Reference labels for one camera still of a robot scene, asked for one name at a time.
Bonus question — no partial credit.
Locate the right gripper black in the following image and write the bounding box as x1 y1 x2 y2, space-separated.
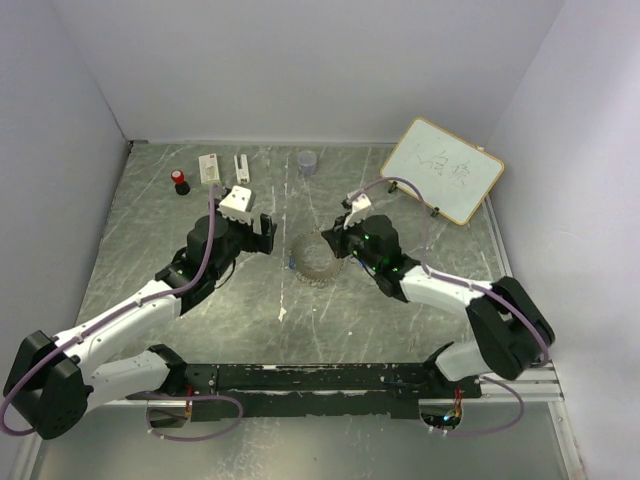
322 211 380 272

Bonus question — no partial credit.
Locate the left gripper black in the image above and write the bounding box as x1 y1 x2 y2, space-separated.
207 197 276 280

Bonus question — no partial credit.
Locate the metal disc keyring holder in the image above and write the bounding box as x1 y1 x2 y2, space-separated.
289 231 343 287

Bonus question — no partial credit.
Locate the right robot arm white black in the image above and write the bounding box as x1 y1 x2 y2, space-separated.
321 215 555 398

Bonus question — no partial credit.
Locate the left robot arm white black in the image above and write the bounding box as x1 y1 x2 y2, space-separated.
1 200 277 439

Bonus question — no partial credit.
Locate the white small stapler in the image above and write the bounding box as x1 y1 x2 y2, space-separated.
234 154 250 184

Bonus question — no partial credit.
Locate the clear jar of paperclips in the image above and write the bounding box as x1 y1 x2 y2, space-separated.
297 150 318 177

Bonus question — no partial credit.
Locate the green white staples box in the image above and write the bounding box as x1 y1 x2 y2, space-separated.
198 153 222 186

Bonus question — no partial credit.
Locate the red black stamp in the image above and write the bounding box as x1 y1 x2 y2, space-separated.
170 170 191 196

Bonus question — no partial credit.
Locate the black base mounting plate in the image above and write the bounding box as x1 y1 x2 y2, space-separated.
168 362 481 419

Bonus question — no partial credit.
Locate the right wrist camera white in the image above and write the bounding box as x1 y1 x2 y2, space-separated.
343 194 372 229

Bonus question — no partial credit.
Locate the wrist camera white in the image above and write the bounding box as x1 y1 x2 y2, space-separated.
343 194 372 229
218 185 254 225

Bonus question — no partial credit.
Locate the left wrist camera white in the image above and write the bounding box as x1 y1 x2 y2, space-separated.
218 185 254 225

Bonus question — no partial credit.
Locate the whiteboard with yellow frame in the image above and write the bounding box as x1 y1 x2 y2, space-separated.
380 118 505 225

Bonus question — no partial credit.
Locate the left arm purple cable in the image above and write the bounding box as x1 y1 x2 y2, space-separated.
0 182 245 442

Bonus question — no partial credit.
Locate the aluminium rail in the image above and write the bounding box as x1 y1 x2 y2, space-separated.
479 362 565 402

